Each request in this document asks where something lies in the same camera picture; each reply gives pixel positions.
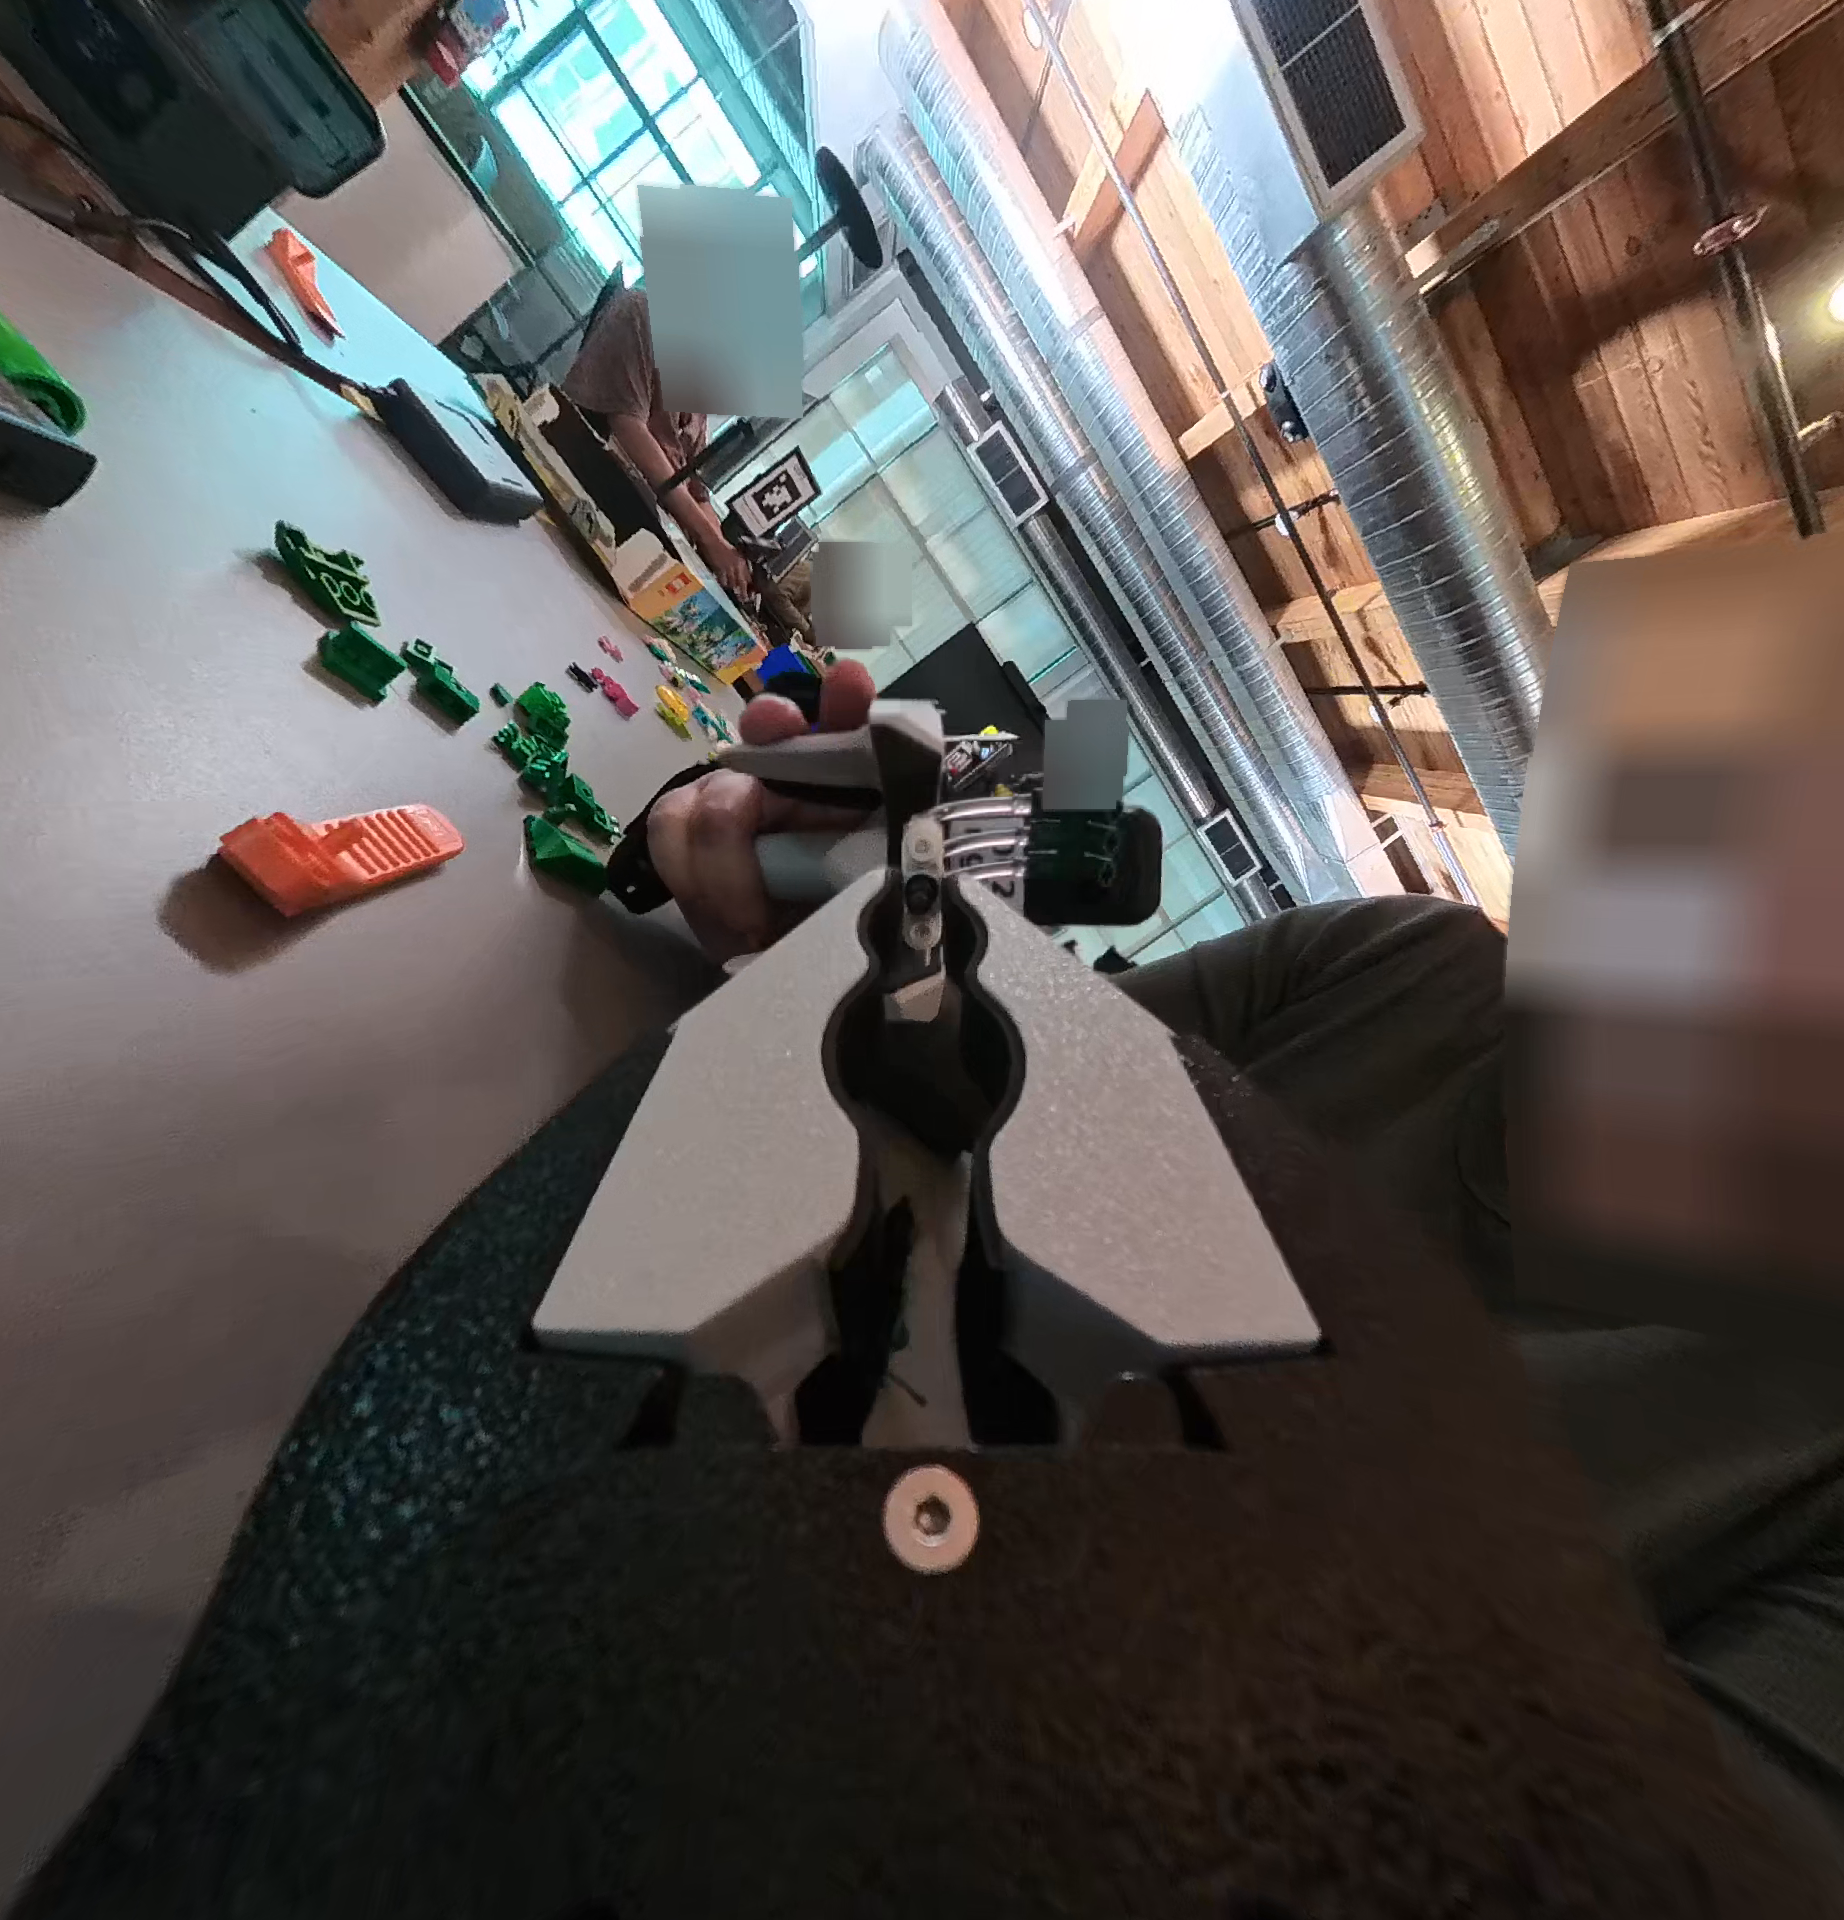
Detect wide silver air duct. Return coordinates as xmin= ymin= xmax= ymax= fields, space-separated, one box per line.
xmin=1278 ymin=209 xmax=1556 ymax=784

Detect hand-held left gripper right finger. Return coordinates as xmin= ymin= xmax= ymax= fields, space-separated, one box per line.
xmin=960 ymin=875 xmax=1323 ymax=1444

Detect person's right forearm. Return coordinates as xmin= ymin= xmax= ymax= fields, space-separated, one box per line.
xmin=1110 ymin=899 xmax=1524 ymax=1307

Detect scattered green toy bricks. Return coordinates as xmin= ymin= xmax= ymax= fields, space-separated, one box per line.
xmin=269 ymin=516 xmax=631 ymax=905

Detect slim silver air duct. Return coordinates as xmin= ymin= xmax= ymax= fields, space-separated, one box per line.
xmin=873 ymin=0 xmax=1322 ymax=908

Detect small orange brick separator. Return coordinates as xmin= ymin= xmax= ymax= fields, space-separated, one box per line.
xmin=266 ymin=227 xmax=343 ymax=331

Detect person's dark jacket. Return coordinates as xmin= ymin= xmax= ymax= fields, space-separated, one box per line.
xmin=1493 ymin=1291 xmax=1844 ymax=1920

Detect black rectangular device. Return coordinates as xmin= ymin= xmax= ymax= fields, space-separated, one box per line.
xmin=379 ymin=377 xmax=543 ymax=525

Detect black ceiling pipe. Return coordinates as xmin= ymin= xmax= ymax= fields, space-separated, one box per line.
xmin=1639 ymin=0 xmax=1833 ymax=541

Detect black white marker sign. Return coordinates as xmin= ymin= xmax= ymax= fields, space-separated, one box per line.
xmin=724 ymin=456 xmax=823 ymax=545

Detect bright green plastic piece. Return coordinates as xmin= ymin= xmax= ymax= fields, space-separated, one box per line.
xmin=0 ymin=276 xmax=87 ymax=440

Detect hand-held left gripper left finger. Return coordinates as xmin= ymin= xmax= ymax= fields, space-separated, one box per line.
xmin=531 ymin=868 xmax=886 ymax=1443

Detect black cable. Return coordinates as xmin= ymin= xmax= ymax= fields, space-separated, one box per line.
xmin=0 ymin=82 xmax=402 ymax=413

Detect person's right hand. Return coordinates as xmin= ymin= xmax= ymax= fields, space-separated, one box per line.
xmin=646 ymin=658 xmax=878 ymax=969

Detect pile of colourful small bricks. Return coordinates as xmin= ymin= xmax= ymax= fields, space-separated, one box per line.
xmin=564 ymin=631 xmax=748 ymax=739

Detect grey desk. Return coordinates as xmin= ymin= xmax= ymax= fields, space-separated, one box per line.
xmin=0 ymin=166 xmax=758 ymax=1920

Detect colourful toy set box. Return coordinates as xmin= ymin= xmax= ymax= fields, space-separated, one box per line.
xmin=618 ymin=543 xmax=763 ymax=688

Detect brown cardboard box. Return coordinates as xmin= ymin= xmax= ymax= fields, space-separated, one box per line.
xmin=483 ymin=376 xmax=672 ymax=589

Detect dark storage crate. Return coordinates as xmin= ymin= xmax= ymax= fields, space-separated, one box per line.
xmin=0 ymin=0 xmax=388 ymax=245

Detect large orange brick separator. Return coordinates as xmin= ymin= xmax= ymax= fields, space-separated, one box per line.
xmin=213 ymin=802 xmax=468 ymax=921

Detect white vent grille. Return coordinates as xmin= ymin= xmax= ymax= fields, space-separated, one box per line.
xmin=1233 ymin=0 xmax=1428 ymax=214

